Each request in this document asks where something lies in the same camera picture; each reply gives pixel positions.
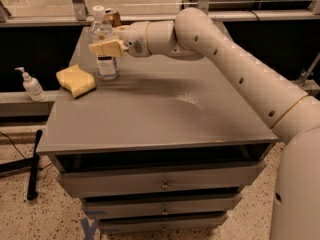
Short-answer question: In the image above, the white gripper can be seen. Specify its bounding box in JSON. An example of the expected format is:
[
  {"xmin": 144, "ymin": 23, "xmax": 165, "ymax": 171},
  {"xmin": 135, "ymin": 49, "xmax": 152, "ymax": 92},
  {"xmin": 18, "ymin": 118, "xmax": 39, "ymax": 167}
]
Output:
[{"xmin": 89, "ymin": 21, "xmax": 150, "ymax": 58}]

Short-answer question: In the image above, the clear plastic water bottle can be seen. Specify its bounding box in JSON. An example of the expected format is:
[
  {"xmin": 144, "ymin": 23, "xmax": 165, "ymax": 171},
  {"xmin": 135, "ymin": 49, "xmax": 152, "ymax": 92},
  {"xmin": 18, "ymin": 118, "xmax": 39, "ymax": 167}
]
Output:
[{"xmin": 90, "ymin": 5, "xmax": 118, "ymax": 80}]

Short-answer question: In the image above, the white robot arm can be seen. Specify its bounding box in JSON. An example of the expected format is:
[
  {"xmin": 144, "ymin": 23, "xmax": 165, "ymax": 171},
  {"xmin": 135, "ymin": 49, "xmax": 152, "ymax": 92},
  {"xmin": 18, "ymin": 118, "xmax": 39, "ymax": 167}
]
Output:
[{"xmin": 89, "ymin": 7, "xmax": 320, "ymax": 240}]

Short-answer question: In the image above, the yellow sponge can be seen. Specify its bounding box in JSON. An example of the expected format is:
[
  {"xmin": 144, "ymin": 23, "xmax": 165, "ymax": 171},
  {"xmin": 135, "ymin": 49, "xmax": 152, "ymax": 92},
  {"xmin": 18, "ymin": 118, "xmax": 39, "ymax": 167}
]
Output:
[{"xmin": 56, "ymin": 64, "xmax": 96, "ymax": 99}]

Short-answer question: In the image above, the white pump dispenser bottle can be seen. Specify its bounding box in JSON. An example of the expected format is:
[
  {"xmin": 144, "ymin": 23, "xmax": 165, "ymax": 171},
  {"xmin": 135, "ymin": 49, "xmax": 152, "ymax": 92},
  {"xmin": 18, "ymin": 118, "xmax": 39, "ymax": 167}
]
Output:
[{"xmin": 16, "ymin": 67, "xmax": 46, "ymax": 102}]

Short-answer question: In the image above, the gold soda can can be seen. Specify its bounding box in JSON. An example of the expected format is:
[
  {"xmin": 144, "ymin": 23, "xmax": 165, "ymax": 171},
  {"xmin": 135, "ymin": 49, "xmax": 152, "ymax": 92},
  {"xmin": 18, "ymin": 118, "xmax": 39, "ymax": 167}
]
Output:
[{"xmin": 105, "ymin": 8, "xmax": 122, "ymax": 28}]

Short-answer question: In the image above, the grey drawer cabinet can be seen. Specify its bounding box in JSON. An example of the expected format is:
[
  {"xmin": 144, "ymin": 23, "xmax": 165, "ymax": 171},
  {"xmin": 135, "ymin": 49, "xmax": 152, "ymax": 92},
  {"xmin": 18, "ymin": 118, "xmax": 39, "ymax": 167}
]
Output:
[{"xmin": 36, "ymin": 21, "xmax": 279, "ymax": 235}]

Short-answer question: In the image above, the top grey drawer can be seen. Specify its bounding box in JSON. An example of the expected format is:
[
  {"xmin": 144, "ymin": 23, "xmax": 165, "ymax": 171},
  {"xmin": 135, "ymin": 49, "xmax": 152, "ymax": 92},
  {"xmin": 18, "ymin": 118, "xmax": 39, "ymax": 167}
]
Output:
[{"xmin": 57, "ymin": 160, "xmax": 265, "ymax": 198}]

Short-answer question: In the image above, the grey drawer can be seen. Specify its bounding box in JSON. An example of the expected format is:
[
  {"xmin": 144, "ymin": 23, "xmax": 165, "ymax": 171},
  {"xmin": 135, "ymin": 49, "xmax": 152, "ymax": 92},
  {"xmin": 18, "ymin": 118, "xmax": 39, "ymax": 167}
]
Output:
[
  {"xmin": 82, "ymin": 194, "xmax": 242, "ymax": 219},
  {"xmin": 98, "ymin": 212, "xmax": 227, "ymax": 234},
  {"xmin": 57, "ymin": 160, "xmax": 265, "ymax": 198}
]

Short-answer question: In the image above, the black stand leg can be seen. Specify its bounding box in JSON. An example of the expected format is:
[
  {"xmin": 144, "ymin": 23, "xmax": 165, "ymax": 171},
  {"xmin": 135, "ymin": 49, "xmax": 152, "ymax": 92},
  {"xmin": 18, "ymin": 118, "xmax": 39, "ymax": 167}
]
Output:
[{"xmin": 27, "ymin": 130, "xmax": 43, "ymax": 201}]

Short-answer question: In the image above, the bottom grey drawer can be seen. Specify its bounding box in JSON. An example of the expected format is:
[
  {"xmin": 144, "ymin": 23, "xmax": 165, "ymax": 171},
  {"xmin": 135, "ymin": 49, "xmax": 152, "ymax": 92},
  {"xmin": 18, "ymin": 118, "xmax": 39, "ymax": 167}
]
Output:
[{"xmin": 98, "ymin": 212, "xmax": 227, "ymax": 234}]

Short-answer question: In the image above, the middle grey drawer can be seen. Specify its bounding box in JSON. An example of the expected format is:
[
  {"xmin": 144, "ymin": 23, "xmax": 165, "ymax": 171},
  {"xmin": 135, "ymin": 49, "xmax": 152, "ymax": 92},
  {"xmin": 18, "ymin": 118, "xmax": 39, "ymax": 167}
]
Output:
[{"xmin": 82, "ymin": 194, "xmax": 242, "ymax": 219}]

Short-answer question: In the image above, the metal diagonal brace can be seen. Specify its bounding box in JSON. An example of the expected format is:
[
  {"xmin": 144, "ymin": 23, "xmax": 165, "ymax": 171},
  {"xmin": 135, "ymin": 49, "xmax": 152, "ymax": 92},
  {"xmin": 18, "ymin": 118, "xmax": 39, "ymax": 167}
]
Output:
[{"xmin": 295, "ymin": 52, "xmax": 320, "ymax": 87}]

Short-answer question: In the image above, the metal bracket post left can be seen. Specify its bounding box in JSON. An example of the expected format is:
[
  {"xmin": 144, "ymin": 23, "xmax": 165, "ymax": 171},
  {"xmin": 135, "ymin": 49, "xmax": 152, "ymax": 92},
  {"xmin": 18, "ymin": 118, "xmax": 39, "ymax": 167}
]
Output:
[{"xmin": 72, "ymin": 0, "xmax": 88, "ymax": 21}]

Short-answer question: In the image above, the black cable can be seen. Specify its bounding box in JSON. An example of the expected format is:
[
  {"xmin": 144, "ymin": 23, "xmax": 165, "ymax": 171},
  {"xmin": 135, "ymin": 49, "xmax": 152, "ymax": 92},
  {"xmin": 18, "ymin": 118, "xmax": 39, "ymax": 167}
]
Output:
[{"xmin": 0, "ymin": 131, "xmax": 28, "ymax": 160}]

